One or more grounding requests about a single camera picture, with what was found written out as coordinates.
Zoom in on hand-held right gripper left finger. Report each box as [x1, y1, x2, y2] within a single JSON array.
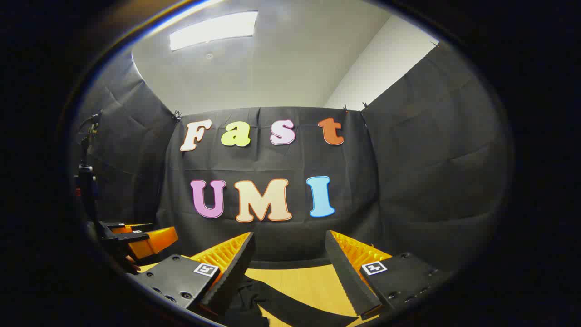
[[126, 232, 256, 318]]

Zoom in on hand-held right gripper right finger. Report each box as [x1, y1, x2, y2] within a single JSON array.
[[325, 229, 452, 321]]

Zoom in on black buttoned jacket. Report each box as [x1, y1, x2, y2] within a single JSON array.
[[222, 272, 359, 327]]

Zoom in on black backdrop cloth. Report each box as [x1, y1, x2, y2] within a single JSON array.
[[68, 41, 513, 275]]

